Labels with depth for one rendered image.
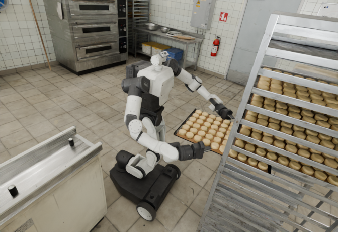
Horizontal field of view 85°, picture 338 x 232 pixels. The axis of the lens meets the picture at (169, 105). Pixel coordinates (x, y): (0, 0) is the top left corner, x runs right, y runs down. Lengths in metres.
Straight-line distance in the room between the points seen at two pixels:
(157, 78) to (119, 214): 1.39
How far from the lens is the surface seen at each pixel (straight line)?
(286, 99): 0.96
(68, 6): 4.45
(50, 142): 1.55
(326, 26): 0.87
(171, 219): 2.09
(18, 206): 1.30
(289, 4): 4.77
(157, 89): 1.26
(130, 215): 2.10
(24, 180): 1.43
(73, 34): 4.53
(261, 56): 0.87
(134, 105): 1.11
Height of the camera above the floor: 1.85
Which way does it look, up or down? 31 degrees down
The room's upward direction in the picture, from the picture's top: 6 degrees clockwise
